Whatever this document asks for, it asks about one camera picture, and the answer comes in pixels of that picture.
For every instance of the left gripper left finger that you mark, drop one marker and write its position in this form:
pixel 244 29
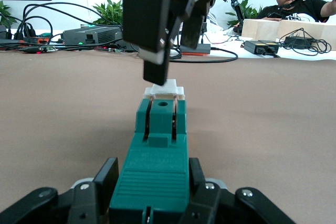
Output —
pixel 78 203

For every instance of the black hub box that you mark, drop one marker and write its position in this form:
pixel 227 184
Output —
pixel 202 48

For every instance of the pale cardboard box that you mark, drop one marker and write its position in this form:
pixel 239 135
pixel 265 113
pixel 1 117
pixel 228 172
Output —
pixel 267 30

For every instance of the dark grey electronics box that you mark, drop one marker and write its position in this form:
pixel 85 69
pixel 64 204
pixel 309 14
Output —
pixel 92 35

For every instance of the orange black device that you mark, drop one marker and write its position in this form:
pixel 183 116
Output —
pixel 39 41

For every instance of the black power brick yellow label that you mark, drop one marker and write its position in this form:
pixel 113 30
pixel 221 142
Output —
pixel 271 48
pixel 252 47

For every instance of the green potted plant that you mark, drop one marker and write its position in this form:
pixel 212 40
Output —
pixel 248 9
pixel 5 14
pixel 110 11

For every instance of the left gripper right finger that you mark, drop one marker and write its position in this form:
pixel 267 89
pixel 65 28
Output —
pixel 210 203

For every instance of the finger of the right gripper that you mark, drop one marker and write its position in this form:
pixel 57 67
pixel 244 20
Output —
pixel 156 73
pixel 193 35

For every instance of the bare person forearm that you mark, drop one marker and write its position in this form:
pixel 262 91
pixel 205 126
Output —
pixel 329 6

